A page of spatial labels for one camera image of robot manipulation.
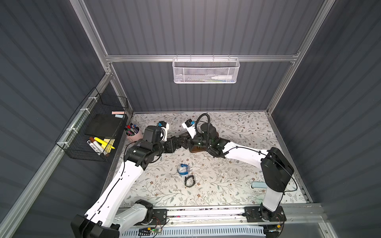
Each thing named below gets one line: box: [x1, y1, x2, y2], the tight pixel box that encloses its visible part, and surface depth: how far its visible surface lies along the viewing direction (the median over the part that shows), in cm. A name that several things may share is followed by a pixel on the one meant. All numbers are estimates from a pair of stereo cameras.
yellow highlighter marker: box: [93, 136, 116, 150], surface depth 72 cm
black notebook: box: [84, 114, 126, 139], surface depth 76 cm
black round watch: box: [184, 175, 196, 188], surface depth 86 cm
